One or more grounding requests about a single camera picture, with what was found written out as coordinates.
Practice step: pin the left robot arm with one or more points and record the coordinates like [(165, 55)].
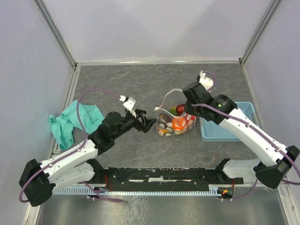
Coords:
[(40, 180)]

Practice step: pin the red apple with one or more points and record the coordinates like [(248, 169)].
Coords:
[(190, 120)]

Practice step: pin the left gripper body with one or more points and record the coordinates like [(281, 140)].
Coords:
[(136, 122)]

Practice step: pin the orange tangerine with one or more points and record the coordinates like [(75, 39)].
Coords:
[(179, 124)]

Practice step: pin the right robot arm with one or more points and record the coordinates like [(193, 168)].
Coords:
[(274, 158)]

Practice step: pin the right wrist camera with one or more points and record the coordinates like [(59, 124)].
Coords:
[(207, 79)]

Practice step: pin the blue plastic basket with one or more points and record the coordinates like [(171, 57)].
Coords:
[(210, 132)]

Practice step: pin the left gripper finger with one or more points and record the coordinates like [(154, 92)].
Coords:
[(145, 119), (147, 125)]

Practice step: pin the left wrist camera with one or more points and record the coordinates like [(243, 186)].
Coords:
[(129, 104)]

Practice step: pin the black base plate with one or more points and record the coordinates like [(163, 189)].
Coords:
[(162, 179)]

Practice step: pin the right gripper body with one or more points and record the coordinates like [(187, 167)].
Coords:
[(191, 109)]

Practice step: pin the green mango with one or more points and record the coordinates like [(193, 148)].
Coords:
[(173, 111)]

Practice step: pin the red yellow peach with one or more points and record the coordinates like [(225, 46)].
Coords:
[(164, 132)]

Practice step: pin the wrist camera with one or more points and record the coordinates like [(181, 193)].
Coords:
[(207, 79), (129, 104)]

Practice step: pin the teal cloth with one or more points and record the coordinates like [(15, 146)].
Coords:
[(80, 116)]

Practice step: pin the small dark fig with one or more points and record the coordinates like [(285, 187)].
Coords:
[(180, 109)]

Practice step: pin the clear dotted zip bag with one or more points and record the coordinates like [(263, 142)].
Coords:
[(172, 98)]

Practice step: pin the dark purple fruit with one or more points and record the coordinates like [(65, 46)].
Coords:
[(165, 124)]

